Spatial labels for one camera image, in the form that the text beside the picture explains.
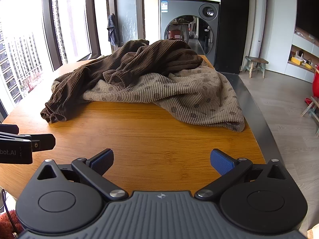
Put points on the beige dotted ribbed garment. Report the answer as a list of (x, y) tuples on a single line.
[(194, 92)]

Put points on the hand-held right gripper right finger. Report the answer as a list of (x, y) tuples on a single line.
[(220, 161)]

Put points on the frosted glass brown-framed window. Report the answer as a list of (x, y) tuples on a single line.
[(128, 12)]

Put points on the red plastic object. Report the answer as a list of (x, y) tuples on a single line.
[(316, 82)]

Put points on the dark blue hanging towel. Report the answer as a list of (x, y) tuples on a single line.
[(112, 29)]

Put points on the wooden chair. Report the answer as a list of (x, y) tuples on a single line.
[(311, 107)]

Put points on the black wall television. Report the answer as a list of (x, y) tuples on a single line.
[(307, 10)]

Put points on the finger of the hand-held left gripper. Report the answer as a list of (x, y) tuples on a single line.
[(44, 142)]

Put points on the red shaggy rug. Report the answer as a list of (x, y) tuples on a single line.
[(8, 225)]

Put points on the small wooden stool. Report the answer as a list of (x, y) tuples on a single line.
[(256, 61)]

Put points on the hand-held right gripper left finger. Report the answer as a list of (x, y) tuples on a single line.
[(102, 160)]

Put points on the white wall cabinet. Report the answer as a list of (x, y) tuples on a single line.
[(299, 72)]

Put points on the grey front-load washing machine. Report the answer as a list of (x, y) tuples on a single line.
[(169, 17)]

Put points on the yellow box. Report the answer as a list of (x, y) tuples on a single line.
[(296, 60)]

